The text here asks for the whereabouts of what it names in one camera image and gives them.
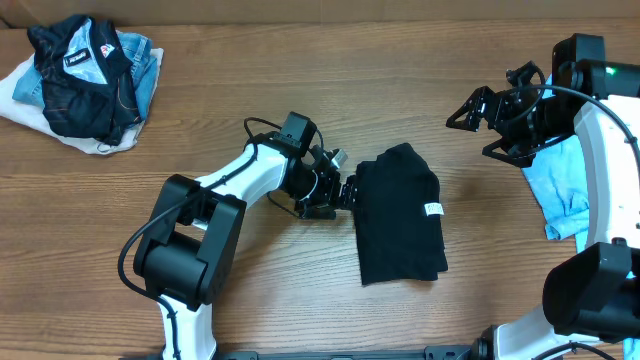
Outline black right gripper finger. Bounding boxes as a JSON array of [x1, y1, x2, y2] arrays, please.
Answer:
[[482, 138, 535, 168], [446, 86, 495, 132]]

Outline black t-shirt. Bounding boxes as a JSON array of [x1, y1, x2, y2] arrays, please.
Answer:
[[353, 143, 448, 286]]

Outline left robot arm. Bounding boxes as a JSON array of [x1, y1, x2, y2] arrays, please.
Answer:
[[117, 112, 355, 359]]

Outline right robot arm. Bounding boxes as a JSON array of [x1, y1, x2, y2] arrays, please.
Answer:
[[446, 33, 639, 359]]

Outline light blue t-shirt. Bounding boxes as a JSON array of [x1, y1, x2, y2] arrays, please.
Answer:
[[520, 74, 640, 360]]

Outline black folded jacket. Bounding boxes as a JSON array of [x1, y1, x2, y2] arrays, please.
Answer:
[[27, 15, 142, 146]]

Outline white folded cloth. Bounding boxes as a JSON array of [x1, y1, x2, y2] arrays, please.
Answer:
[[1, 55, 144, 155]]

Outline blue denim jeans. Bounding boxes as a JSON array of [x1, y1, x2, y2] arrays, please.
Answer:
[[12, 30, 159, 121]]

